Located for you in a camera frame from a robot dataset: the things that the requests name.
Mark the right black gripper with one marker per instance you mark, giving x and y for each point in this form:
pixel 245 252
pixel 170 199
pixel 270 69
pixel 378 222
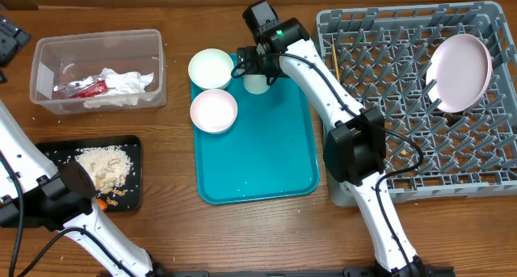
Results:
pixel 258 60

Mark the white paper cup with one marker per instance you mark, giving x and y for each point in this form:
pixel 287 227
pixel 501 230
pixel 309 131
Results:
pixel 255 83

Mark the white bowl with rice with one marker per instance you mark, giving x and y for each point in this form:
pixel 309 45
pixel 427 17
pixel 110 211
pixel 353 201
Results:
pixel 211 69

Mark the white bowl with peanuts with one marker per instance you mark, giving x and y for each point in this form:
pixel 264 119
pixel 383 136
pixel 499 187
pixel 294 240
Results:
pixel 214 111

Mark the wooden chopstick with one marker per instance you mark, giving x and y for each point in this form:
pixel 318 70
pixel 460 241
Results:
pixel 335 62

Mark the red snack wrapper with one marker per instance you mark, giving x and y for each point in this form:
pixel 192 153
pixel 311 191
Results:
pixel 88 87

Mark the white tissue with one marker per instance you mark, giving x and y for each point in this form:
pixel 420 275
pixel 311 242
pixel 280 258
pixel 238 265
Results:
pixel 122 89

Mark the orange carrot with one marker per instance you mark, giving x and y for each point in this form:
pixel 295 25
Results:
pixel 102 204

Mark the white round plate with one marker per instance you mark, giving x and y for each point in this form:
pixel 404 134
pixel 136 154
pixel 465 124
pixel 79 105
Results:
pixel 459 74

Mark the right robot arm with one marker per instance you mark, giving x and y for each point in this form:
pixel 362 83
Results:
pixel 355 144

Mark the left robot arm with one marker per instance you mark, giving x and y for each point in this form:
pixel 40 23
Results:
pixel 36 193

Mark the grey dishwasher rack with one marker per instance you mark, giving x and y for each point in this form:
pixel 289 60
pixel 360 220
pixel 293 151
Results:
pixel 383 55

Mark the clear plastic storage bin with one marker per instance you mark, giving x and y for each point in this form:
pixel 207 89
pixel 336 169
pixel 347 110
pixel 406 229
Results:
pixel 62 59

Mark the teal serving tray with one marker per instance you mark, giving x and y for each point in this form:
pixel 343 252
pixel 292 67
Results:
pixel 269 152

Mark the black plastic tray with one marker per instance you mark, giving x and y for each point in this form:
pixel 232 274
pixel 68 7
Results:
pixel 129 196

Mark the rice and peanut pile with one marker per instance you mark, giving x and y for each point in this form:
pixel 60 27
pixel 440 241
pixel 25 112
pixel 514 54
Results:
pixel 106 167

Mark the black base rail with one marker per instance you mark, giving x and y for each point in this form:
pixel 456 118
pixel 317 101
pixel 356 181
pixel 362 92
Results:
pixel 346 272

